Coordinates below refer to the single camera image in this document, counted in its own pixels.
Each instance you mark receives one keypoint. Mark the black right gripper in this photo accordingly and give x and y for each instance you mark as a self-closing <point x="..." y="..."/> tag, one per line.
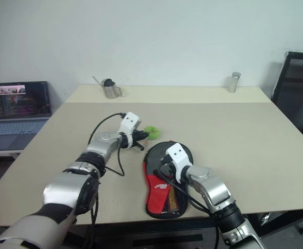
<point x="168" y="168"/>

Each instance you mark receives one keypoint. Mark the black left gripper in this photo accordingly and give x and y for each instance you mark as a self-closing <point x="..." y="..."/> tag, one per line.
<point x="133" y="140"/>

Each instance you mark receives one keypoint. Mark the green ball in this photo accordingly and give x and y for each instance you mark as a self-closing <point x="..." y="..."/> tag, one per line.
<point x="155" y="133"/>

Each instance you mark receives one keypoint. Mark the mesh red paddle cover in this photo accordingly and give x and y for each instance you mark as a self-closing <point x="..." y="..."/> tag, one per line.
<point x="156" y="197"/>

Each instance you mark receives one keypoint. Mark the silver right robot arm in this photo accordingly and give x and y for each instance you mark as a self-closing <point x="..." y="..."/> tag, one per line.
<point x="213" y="189"/>

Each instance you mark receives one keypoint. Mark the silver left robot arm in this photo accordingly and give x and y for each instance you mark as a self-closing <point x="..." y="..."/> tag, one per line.
<point x="68" y="186"/>

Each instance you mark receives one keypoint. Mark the stainless steel pitcher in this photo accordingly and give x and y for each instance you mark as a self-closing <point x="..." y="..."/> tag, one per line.
<point x="111" y="92"/>

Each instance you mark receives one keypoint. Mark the black lump in pitcher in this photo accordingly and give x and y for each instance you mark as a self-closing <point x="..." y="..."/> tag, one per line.
<point x="108" y="83"/>

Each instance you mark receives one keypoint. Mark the thin metal stirring stick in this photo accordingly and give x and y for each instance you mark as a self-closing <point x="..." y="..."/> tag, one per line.
<point x="97" y="80"/>

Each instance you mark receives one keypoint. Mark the cylindrical steel shaker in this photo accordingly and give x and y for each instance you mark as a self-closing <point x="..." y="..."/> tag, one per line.
<point x="233" y="83"/>

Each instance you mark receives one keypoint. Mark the open grey laptop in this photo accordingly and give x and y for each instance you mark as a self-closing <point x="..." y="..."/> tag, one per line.
<point x="14" y="129"/>

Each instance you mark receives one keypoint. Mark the black office chair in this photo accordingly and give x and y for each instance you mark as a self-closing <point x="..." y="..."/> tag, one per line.
<point x="296" y="93"/>

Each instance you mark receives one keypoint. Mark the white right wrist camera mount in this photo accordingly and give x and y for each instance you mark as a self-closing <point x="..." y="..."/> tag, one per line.
<point x="178" y="155"/>

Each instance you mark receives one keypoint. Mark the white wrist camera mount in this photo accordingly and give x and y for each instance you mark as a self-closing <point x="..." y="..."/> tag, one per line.
<point x="178" y="155"/>
<point x="129" y="122"/>

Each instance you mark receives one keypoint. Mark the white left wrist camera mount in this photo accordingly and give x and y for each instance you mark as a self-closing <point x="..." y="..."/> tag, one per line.
<point x="129" y="122"/>

